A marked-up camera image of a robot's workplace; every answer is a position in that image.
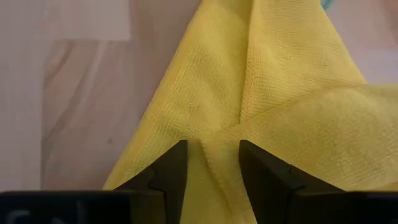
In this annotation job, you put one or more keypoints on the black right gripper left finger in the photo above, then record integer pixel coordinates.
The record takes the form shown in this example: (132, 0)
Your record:
(168, 174)

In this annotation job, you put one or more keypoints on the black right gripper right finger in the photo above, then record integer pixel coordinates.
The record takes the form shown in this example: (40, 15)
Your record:
(267, 186)

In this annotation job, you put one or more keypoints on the yellow microfiber towel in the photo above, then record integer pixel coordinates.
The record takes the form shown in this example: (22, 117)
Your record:
(280, 93)

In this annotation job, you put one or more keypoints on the green microfiber towel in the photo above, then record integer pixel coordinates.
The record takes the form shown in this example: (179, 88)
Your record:
(327, 3)

